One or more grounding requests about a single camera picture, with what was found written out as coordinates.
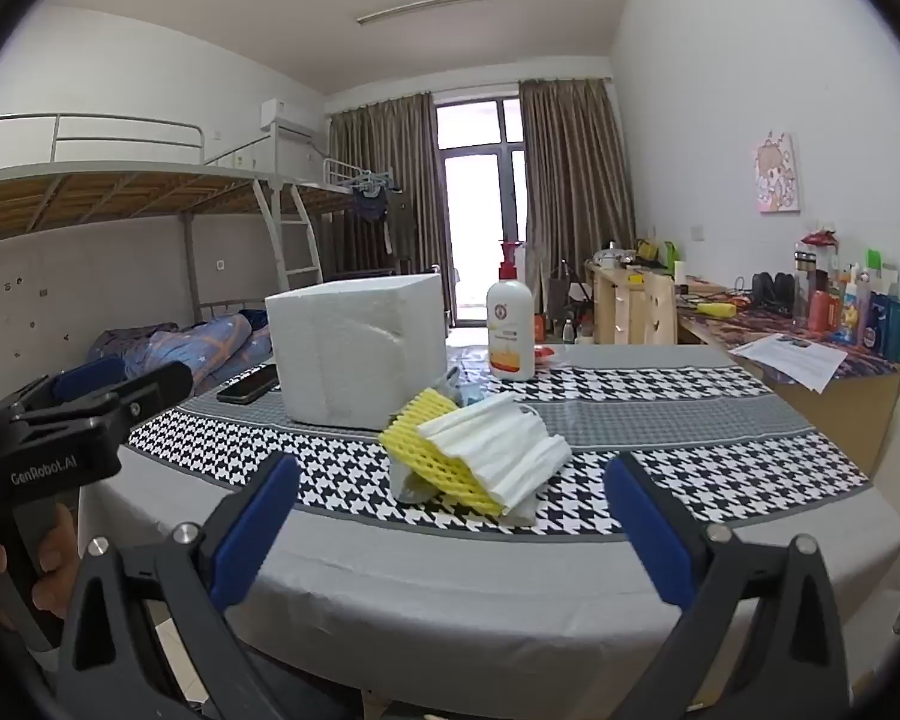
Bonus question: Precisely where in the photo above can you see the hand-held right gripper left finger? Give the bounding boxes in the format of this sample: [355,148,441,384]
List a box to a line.
[56,452,331,720]

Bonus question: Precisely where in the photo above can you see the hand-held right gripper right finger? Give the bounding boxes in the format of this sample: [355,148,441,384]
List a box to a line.
[604,452,848,720]

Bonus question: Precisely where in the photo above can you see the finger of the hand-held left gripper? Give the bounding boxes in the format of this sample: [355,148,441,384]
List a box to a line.
[52,358,128,402]
[112,361,194,421]

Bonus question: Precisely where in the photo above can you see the white foam box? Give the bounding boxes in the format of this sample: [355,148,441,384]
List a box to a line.
[265,274,447,432]

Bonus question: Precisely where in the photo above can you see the yellow foam net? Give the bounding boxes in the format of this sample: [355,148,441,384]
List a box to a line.
[379,388,507,517]

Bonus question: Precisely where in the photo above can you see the person's left hand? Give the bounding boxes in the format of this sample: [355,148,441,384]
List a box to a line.
[0,502,83,627]

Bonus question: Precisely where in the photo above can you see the blue star quilt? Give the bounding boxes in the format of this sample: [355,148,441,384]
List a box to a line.
[90,313,272,383]

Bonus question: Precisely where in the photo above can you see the black phone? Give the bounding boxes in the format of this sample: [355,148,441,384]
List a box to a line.
[217,364,280,404]

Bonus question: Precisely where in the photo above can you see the grey metal bunk bed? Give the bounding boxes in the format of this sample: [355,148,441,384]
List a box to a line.
[300,157,413,278]
[0,112,323,406]

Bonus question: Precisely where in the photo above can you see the wooden smiley chair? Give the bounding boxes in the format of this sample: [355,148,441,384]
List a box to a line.
[630,270,680,346]

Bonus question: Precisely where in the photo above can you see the printed paper sheet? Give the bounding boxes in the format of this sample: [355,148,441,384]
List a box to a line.
[729,332,860,395]

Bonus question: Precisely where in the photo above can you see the white lotion pump bottle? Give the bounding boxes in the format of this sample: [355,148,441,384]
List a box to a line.
[486,240,536,382]

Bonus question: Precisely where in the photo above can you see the wooden desk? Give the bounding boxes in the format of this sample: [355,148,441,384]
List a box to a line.
[585,259,900,473]

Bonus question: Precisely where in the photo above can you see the hanging dark clothes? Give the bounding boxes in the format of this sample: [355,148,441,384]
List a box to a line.
[349,172,395,222]

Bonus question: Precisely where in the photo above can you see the white air conditioner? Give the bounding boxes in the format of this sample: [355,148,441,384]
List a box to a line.
[261,97,323,137]

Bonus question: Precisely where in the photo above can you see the row of toiletry bottles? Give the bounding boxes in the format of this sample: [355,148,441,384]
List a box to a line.
[791,229,900,365]

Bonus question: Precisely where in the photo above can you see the brown curtain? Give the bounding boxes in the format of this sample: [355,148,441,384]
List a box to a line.
[328,92,451,316]
[519,77,637,301]

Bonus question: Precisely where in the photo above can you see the glass balcony door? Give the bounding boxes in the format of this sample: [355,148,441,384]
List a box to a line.
[435,97,530,327]

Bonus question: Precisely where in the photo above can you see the ceiling tube light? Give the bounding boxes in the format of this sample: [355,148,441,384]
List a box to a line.
[358,0,491,25]

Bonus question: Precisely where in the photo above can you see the pink cartoon wall picture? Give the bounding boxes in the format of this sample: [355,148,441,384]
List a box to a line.
[754,131,803,215]

